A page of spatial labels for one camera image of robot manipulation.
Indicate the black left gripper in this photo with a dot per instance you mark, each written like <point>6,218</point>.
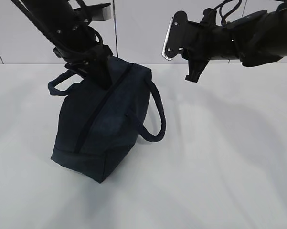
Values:
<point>92,62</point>

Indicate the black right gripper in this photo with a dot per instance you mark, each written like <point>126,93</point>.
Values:
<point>206,41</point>

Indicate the navy blue lunch bag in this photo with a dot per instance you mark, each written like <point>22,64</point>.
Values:
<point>97,127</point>

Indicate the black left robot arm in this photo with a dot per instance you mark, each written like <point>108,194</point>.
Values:
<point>74,40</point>

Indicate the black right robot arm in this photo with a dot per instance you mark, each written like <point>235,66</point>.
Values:
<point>256,39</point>

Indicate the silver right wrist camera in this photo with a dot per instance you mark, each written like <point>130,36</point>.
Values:
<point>174,36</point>

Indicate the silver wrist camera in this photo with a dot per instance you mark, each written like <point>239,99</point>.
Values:
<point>90,13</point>
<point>174,36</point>

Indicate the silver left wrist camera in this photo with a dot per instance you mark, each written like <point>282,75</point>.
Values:
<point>90,13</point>

